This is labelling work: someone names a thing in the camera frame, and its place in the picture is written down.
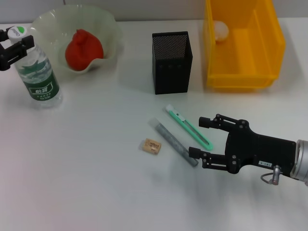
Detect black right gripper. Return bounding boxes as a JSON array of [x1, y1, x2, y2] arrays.
[[188, 113, 297, 175]]

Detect clear green-label water bottle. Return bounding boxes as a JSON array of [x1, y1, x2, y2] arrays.
[[7, 25, 64, 110]]

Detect white paper ball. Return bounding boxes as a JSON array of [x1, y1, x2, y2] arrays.
[[213, 20, 230, 44]]

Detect mint green utility knife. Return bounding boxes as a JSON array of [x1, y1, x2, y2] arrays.
[[165, 104, 214, 152]]

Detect grey pen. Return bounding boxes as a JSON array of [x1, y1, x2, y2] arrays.
[[148, 117, 199, 167]]

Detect pale green glass fruit plate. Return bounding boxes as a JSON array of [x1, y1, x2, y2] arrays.
[[31, 8, 122, 79]]

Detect tan wrapped eraser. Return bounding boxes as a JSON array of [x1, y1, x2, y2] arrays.
[[139, 138, 162, 155]]

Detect black mesh pen holder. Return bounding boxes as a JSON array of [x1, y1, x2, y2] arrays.
[[151, 31, 194, 95]]

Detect yellow plastic bin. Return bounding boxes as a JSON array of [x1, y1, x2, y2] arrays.
[[203, 0, 287, 92]]

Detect right gripper cable with plug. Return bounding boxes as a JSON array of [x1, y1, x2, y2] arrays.
[[260, 164, 282, 186]]

